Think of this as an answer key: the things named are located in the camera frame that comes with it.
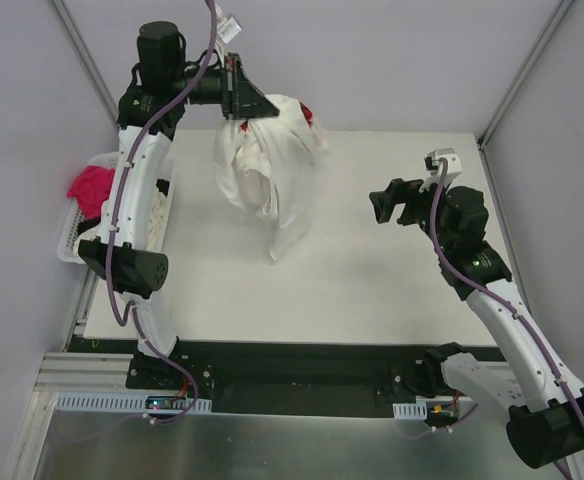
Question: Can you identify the aluminium front rail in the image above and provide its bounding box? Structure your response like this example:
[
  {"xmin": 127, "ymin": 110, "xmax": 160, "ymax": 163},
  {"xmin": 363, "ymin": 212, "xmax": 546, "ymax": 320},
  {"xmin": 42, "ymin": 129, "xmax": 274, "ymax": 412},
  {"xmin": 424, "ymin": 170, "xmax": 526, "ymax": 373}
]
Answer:
[{"xmin": 35, "ymin": 352, "xmax": 132, "ymax": 390}]

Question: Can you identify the white cable duct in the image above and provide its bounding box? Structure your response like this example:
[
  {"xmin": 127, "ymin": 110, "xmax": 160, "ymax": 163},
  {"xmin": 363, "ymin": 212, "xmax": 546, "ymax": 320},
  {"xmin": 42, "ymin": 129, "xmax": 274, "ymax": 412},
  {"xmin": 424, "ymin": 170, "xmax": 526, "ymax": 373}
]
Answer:
[
  {"xmin": 392, "ymin": 401, "xmax": 428, "ymax": 421},
  {"xmin": 56, "ymin": 393, "xmax": 212, "ymax": 415}
]

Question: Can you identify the pink t-shirt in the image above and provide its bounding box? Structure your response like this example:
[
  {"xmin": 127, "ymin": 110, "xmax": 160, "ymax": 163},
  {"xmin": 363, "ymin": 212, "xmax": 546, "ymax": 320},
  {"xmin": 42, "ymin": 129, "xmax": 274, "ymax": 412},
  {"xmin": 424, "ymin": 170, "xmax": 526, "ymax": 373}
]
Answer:
[{"xmin": 66, "ymin": 165, "xmax": 115, "ymax": 220}]

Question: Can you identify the white red-print t-shirt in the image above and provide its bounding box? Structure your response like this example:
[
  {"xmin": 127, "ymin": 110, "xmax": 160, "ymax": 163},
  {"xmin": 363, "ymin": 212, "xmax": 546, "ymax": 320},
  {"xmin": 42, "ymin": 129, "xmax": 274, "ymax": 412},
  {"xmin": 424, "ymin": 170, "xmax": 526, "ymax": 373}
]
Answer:
[{"xmin": 213, "ymin": 94, "xmax": 328, "ymax": 262}]

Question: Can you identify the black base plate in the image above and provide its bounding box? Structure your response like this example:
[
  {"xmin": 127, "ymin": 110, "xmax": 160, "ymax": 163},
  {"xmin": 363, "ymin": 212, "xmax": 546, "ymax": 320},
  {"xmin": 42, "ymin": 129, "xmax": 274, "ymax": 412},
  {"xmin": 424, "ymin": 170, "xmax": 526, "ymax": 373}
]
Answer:
[{"xmin": 125, "ymin": 341, "xmax": 428, "ymax": 418}]

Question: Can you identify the left aluminium frame post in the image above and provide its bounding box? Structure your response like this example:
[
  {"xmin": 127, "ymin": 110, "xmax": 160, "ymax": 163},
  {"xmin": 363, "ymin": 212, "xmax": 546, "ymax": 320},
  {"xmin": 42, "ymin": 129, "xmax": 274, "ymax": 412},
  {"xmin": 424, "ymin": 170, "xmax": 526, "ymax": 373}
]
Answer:
[{"xmin": 47, "ymin": 0, "xmax": 119, "ymax": 133}]

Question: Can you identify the white t-shirt pile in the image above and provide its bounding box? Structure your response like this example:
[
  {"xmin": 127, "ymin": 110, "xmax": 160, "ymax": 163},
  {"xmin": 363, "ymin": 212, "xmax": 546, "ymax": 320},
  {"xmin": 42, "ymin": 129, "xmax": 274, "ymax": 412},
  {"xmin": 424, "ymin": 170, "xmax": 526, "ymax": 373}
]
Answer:
[{"xmin": 148, "ymin": 178, "xmax": 172, "ymax": 252}]

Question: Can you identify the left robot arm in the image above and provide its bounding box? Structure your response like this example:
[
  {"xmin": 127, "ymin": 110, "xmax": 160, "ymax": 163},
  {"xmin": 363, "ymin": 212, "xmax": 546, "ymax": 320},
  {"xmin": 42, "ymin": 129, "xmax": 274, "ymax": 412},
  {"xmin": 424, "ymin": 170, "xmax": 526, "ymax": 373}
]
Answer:
[{"xmin": 78, "ymin": 17, "xmax": 279, "ymax": 389}]

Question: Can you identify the white plastic laundry basket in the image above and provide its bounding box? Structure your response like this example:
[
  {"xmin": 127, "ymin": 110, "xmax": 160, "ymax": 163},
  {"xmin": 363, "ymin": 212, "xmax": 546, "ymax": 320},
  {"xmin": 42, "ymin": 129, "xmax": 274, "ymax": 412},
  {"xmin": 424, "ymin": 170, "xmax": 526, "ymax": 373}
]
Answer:
[{"xmin": 56, "ymin": 154, "xmax": 176, "ymax": 264}]

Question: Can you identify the right white cable duct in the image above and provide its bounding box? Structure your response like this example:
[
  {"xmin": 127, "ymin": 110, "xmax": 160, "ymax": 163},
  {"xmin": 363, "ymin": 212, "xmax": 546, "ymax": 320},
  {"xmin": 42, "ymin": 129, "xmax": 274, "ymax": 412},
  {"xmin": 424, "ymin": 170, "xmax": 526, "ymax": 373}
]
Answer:
[{"xmin": 392, "ymin": 401, "xmax": 428, "ymax": 421}]

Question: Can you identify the aluminium frame post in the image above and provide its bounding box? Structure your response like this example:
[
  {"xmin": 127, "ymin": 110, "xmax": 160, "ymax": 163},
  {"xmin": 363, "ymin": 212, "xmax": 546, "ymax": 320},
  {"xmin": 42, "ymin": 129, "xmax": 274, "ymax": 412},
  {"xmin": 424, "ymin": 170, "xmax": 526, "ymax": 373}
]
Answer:
[
  {"xmin": 477, "ymin": 0, "xmax": 577, "ymax": 152},
  {"xmin": 47, "ymin": 0, "xmax": 119, "ymax": 133}
]

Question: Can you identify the right aluminium frame post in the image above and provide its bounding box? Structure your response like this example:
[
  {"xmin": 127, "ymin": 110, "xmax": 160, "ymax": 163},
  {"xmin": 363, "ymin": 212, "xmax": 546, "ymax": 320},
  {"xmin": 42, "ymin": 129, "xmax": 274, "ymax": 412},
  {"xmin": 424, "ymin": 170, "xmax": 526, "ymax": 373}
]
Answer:
[{"xmin": 477, "ymin": 0, "xmax": 577, "ymax": 152}]

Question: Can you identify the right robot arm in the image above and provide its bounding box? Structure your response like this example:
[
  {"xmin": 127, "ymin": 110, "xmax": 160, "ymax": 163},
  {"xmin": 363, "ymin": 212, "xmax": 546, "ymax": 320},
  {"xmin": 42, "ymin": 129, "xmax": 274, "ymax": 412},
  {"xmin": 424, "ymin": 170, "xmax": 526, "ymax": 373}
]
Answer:
[{"xmin": 369, "ymin": 179, "xmax": 584, "ymax": 479}]

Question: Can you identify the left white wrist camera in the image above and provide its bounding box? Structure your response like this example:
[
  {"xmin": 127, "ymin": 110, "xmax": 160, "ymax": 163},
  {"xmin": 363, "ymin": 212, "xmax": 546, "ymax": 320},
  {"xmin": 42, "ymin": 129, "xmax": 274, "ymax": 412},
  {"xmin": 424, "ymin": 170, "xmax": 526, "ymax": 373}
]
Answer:
[{"xmin": 217, "ymin": 15, "xmax": 242, "ymax": 45}]

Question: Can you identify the left white cable duct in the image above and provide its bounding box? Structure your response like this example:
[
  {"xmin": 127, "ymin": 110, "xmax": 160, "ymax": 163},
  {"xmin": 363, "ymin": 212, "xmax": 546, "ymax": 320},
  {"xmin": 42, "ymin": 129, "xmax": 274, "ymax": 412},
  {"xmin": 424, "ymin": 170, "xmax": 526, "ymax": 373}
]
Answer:
[{"xmin": 56, "ymin": 393, "xmax": 212, "ymax": 415}]

